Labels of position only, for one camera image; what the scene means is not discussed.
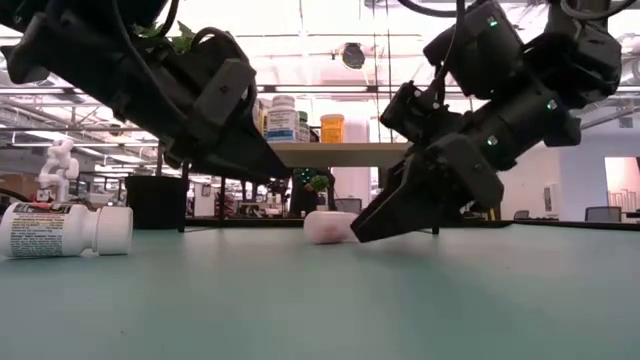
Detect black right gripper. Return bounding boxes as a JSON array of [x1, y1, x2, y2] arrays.
[[349, 89, 583, 244]]

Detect clear bottle green lid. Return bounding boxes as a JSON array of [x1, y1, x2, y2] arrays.
[[297, 110, 312, 144]]

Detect white bottle purple label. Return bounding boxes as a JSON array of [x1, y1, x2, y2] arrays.
[[303, 210, 360, 246]]

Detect small white bottle red label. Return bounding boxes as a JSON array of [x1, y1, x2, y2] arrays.
[[0, 202, 135, 260]]

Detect wooden shelf black metal legs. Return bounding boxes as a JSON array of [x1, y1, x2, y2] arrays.
[[177, 141, 441, 236]]

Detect potted green plant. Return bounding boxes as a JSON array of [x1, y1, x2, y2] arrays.
[[123, 19, 197, 231]]

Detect white articulated robot figure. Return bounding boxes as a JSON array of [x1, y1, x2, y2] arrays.
[[37, 138, 81, 204]]

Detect green table mat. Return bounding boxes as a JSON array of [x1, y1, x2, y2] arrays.
[[0, 222, 640, 360]]

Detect black round overhead device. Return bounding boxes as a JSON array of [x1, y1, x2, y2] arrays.
[[341, 42, 367, 71]]

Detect black aluminium table frame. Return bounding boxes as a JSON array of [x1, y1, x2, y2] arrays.
[[0, 214, 640, 232]]

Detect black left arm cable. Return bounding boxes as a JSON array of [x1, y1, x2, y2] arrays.
[[159, 0, 239, 56]]

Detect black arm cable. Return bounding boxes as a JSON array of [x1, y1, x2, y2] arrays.
[[397, 0, 484, 99], [159, 0, 239, 56]]

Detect white wall dispenser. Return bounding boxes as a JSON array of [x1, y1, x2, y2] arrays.
[[543, 182, 561, 216]]

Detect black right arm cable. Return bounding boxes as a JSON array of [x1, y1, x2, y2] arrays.
[[397, 0, 484, 99]]

